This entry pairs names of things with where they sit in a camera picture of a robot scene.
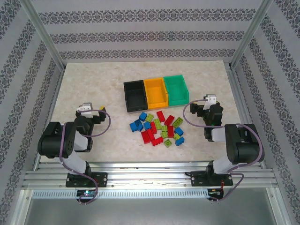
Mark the aluminium side rail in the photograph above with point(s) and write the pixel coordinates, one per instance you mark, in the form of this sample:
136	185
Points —
50	117
236	93

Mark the small circuit board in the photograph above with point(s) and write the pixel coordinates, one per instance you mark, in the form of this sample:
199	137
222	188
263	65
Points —
215	192
87	193

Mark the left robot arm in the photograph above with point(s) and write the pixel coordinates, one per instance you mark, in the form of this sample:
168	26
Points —
56	140

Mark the blue lego brick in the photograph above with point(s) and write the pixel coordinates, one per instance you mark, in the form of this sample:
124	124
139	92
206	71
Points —
133	126
178	130
142	116
147	125
140	127
179	141

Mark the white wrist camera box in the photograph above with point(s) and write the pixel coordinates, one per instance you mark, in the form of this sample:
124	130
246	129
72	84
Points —
86	106
210	100

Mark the green plastic bin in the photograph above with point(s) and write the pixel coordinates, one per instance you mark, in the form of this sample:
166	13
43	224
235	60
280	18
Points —
177	90

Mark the lime green lego brick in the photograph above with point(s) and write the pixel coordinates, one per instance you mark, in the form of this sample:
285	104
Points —
156	123
168	143
176	136
164	128
177	122
164	134
149	117

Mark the aluminium frame post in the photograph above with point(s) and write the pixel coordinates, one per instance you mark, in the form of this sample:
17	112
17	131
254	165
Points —
252	32
42	35

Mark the grey metal sheet panel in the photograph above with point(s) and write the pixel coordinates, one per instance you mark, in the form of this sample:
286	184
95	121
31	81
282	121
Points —
150	213

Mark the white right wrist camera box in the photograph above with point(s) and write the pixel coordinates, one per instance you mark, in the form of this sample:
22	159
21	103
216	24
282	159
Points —
210	100

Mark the aluminium mounting rail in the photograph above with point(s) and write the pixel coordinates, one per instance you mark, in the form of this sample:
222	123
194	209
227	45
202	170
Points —
150	174

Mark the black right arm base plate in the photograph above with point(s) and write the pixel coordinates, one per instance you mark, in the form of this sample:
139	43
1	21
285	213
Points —
198	179

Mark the yellow plastic bin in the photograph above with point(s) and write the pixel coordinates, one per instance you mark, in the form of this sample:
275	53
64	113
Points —
156	92

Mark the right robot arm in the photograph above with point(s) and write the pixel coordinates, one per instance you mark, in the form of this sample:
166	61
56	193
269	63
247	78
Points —
243	145

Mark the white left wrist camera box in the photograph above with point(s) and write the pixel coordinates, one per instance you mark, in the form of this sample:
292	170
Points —
86	106

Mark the black plastic bin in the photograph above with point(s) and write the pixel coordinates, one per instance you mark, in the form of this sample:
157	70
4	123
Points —
136	96

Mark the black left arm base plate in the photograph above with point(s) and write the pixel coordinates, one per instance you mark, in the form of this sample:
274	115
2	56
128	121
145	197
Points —
100	179

